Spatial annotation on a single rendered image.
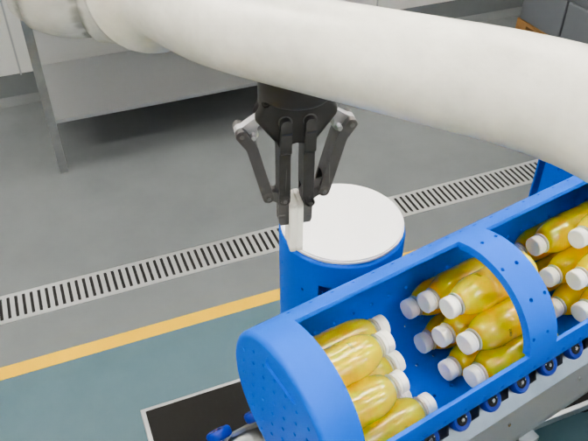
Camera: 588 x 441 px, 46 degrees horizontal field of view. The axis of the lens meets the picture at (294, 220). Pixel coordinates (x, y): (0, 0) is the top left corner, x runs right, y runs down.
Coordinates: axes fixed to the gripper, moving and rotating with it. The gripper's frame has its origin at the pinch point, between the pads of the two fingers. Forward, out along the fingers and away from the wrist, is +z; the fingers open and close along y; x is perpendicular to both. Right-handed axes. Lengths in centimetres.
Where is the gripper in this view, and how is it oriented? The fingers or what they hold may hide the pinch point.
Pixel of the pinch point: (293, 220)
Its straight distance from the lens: 78.6
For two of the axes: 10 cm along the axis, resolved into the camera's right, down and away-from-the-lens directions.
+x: 2.1, 6.3, -7.5
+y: -9.8, 1.3, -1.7
